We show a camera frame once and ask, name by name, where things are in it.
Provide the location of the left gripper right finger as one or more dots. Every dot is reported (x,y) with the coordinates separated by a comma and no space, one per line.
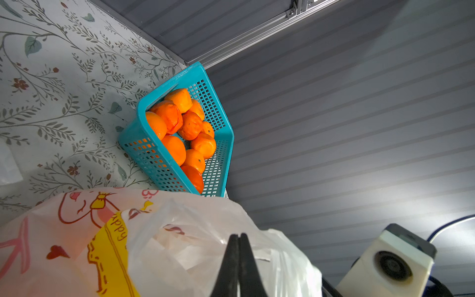
(250,281)

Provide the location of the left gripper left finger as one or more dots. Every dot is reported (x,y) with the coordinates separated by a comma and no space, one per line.
(227,280)

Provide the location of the cartoon printed plastic bag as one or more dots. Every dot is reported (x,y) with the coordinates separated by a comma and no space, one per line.
(121,242)

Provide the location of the teal plastic basket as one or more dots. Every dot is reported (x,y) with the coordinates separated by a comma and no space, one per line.
(144,147)

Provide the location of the orange mandarin front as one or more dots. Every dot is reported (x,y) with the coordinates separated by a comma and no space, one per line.
(205,144)

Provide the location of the orange mandarin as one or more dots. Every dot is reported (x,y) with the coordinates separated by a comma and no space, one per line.
(181,98)
(176,148)
(192,126)
(205,144)
(170,114)

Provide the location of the orange mandarin right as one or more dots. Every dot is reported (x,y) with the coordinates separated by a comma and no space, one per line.
(176,148)

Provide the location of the orange mandarin centre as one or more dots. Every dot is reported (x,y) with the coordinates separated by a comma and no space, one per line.
(192,126)

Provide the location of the orange mandarin left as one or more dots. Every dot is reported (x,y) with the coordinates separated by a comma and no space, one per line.
(170,114)

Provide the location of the orange mandarin top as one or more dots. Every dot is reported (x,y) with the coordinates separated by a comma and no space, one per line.
(181,98)

